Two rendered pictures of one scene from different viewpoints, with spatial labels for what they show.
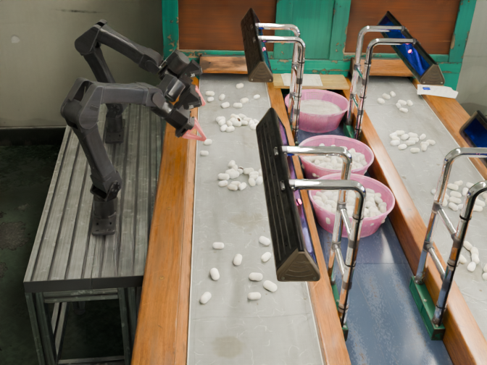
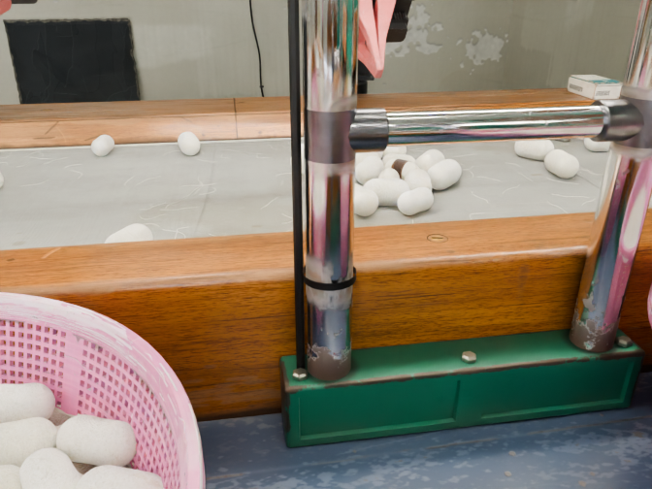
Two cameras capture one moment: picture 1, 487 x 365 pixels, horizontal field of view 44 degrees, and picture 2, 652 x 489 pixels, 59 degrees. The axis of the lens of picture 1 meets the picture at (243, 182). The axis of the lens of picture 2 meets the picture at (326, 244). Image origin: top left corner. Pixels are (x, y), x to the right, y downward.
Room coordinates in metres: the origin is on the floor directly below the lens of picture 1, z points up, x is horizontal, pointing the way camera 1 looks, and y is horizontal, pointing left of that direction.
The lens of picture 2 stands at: (2.04, -0.43, 0.90)
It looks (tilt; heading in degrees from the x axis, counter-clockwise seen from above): 25 degrees down; 84
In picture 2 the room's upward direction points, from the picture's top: straight up
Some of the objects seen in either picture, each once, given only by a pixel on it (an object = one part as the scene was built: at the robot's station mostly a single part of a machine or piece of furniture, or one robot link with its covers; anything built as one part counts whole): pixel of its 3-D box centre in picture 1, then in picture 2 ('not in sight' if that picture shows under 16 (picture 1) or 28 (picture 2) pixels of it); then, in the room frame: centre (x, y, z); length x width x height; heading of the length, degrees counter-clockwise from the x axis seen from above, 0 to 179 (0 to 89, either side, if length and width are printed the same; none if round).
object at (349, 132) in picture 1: (379, 89); not in sight; (2.16, -0.50, 0.90); 0.20 x 0.19 x 0.45; 4
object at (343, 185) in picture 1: (311, 243); not in sight; (1.16, -0.17, 0.90); 0.20 x 0.19 x 0.45; 4
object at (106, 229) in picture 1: (104, 206); not in sight; (1.57, 0.43, 0.71); 0.20 x 0.07 x 0.08; 8
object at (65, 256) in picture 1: (181, 171); not in sight; (1.90, 0.23, 0.65); 1.20 x 0.90 x 0.04; 8
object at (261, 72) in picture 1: (255, 40); not in sight; (2.13, -0.02, 1.08); 0.62 x 0.08 x 0.07; 4
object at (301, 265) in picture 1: (282, 178); not in sight; (1.16, -0.09, 1.08); 0.62 x 0.08 x 0.07; 4
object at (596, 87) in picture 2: not in sight; (593, 86); (2.44, 0.27, 0.78); 0.06 x 0.04 x 0.02; 94
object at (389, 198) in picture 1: (349, 207); not in sight; (1.60, -0.34, 0.72); 0.27 x 0.27 x 0.10
